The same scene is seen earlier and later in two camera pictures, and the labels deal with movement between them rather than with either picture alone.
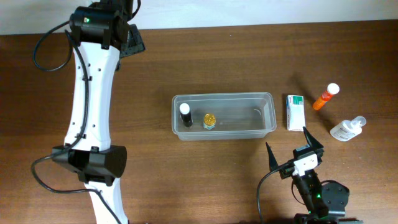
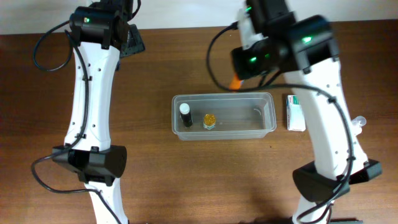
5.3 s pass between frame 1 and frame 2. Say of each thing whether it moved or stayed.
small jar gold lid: stayed
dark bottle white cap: stayed
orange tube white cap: moved
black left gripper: stayed
